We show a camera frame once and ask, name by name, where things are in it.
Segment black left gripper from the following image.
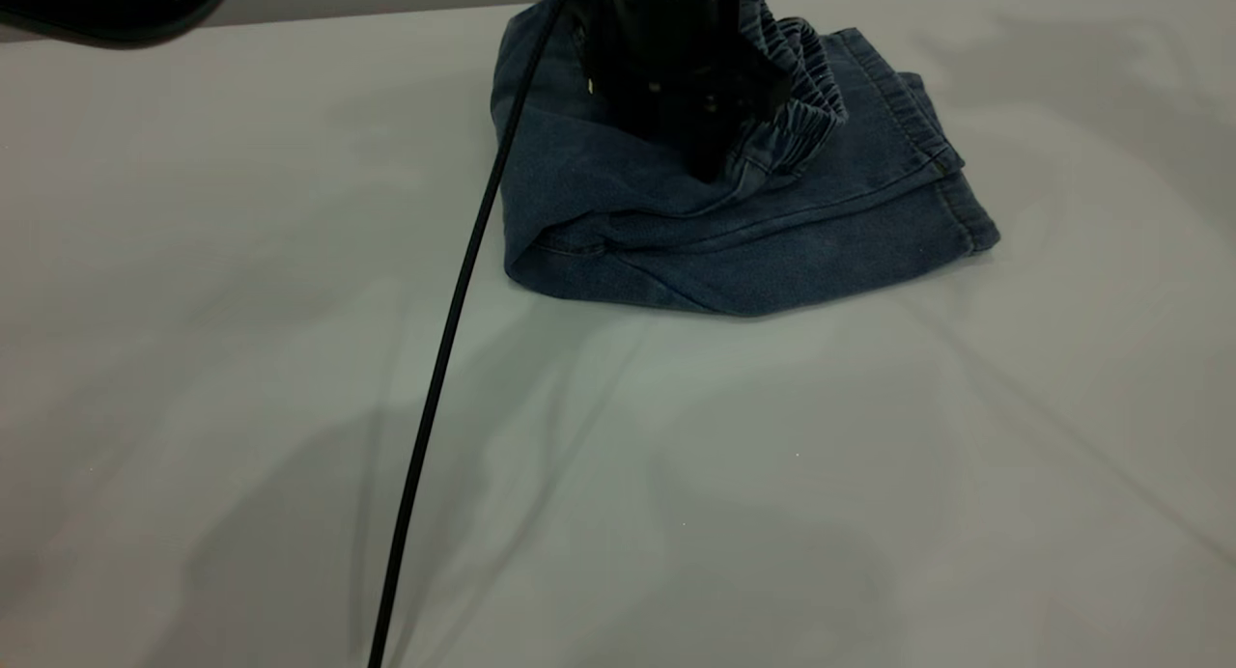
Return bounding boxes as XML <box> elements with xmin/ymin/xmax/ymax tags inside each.
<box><xmin>579</xmin><ymin>0</ymin><xmax>793</xmax><ymax>183</ymax></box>

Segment blue denim shorts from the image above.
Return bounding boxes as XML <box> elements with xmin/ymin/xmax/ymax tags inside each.
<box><xmin>490</xmin><ymin>0</ymin><xmax>1001</xmax><ymax>319</ymax></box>

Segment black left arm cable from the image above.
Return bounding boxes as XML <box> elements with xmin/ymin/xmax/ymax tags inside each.
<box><xmin>367</xmin><ymin>0</ymin><xmax>585</xmax><ymax>668</ymax></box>

